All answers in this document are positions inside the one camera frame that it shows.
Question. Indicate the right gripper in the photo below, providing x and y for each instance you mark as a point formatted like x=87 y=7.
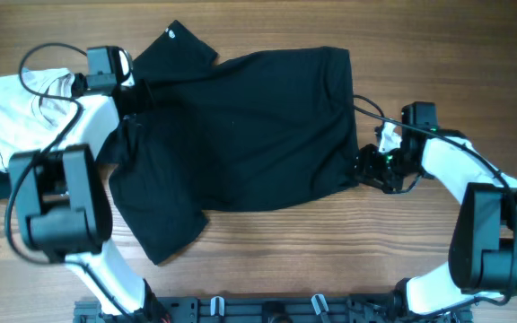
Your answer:
x=370 y=173

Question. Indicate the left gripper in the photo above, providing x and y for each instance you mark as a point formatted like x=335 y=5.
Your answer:
x=146 y=96

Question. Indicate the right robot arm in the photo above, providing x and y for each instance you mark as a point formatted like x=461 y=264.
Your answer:
x=482 y=259

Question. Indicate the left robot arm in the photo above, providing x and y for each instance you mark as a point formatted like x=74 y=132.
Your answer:
x=63 y=212

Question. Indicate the white folded t-shirt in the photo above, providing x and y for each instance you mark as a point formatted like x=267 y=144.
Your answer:
x=33 y=110

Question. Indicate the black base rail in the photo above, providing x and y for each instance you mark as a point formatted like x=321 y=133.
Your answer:
x=355 y=308

